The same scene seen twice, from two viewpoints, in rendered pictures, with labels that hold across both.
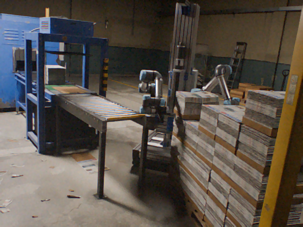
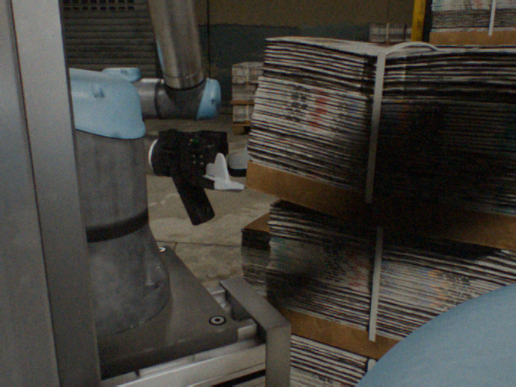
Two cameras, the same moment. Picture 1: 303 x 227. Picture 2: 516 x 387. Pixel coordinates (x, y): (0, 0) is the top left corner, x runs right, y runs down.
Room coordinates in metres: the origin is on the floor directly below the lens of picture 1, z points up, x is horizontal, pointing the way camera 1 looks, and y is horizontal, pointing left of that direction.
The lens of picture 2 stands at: (3.58, -0.03, 1.07)
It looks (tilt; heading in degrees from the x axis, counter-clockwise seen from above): 16 degrees down; 227
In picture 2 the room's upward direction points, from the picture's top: straight up
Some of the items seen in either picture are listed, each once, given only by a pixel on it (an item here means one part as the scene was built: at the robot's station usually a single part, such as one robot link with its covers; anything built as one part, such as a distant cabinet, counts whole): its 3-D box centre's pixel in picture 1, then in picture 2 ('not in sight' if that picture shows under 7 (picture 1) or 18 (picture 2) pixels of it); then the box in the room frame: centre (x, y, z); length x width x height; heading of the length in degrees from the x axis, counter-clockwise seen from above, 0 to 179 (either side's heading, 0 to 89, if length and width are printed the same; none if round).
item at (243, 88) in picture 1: (251, 94); not in sight; (8.92, -3.02, 0.28); 1.20 x 0.83 x 0.57; 38
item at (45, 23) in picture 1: (66, 27); not in sight; (4.05, 1.27, 1.65); 0.60 x 0.45 x 0.20; 128
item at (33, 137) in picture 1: (65, 117); not in sight; (4.05, 1.27, 0.38); 0.94 x 0.69 x 0.63; 128
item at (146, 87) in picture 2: (234, 102); (130, 98); (3.11, -0.89, 0.97); 0.11 x 0.08 x 0.11; 132
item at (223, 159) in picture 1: (211, 173); (433, 305); (2.44, -0.59, 0.42); 1.17 x 0.39 x 0.83; 18
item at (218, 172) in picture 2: not in sight; (223, 171); (3.09, -0.64, 0.88); 0.09 x 0.03 x 0.06; 81
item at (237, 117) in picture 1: (250, 117); (484, 45); (2.04, -0.71, 1.06); 0.37 x 0.28 x 0.01; 107
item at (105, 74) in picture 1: (105, 74); not in sight; (4.03, 0.71, 1.05); 0.05 x 0.05 x 0.45; 38
